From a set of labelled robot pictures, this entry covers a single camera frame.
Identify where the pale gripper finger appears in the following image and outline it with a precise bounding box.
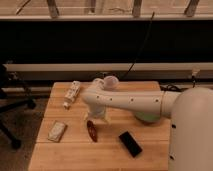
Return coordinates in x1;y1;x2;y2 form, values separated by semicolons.
104;115;110;124
83;114;90;121

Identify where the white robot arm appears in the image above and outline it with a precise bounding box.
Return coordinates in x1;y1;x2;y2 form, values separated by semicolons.
82;78;213;171

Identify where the green ceramic bowl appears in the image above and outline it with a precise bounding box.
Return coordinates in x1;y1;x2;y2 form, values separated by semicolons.
134;112;160;123

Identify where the white tube package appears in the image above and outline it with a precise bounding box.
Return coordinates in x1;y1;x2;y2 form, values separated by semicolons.
63;81;81;109

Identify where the black phone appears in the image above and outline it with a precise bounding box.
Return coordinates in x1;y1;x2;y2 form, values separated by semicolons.
119;131;142;157

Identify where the black office chair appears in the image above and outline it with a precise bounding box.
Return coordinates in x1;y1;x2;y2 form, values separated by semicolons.
0;64;36;150

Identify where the black cable on floor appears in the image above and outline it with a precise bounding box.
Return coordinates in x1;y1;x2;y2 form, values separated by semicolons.
159;75;198;93

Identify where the thin black hanging cable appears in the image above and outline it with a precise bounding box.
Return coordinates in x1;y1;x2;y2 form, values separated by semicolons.
118;11;156;82

